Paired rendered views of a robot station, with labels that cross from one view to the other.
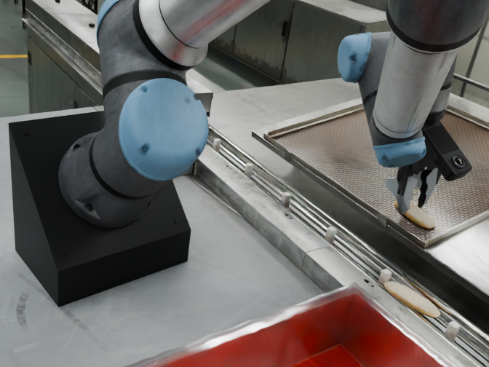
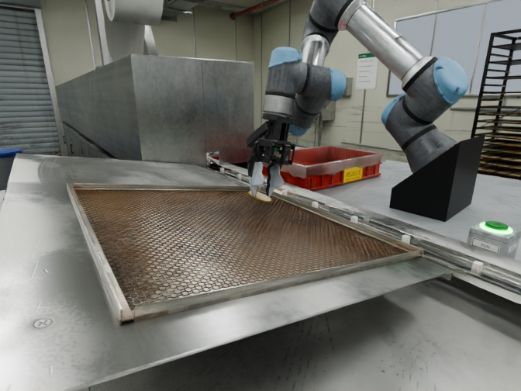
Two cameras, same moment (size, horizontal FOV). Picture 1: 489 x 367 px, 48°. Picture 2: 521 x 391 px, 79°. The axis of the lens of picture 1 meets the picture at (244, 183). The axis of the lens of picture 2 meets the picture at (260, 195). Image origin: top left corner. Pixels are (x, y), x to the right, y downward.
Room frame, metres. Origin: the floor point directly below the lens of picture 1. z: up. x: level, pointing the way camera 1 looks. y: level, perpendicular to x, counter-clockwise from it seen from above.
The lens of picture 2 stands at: (1.75, -0.29, 1.16)
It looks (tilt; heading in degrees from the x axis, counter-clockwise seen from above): 17 degrees down; 183
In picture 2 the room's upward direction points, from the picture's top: straight up
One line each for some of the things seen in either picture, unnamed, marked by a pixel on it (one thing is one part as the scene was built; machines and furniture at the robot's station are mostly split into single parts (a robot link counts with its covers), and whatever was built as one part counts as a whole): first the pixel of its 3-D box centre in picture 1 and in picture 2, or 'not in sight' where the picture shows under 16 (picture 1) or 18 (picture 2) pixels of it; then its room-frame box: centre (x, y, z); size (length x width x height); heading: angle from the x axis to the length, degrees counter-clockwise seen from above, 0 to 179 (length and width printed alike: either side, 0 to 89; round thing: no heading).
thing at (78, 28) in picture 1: (99, 41); not in sight; (1.86, 0.57, 0.89); 1.25 x 0.18 x 0.09; 37
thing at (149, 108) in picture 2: not in sight; (107, 107); (-1.37, -1.92, 1.06); 4.40 x 0.55 x 0.48; 37
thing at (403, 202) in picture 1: (397, 188); (276, 181); (0.94, -0.29, 0.94); 0.06 x 0.03 x 0.09; 32
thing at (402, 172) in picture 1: (409, 173); not in sight; (0.92, -0.29, 0.99); 0.05 x 0.02 x 0.09; 122
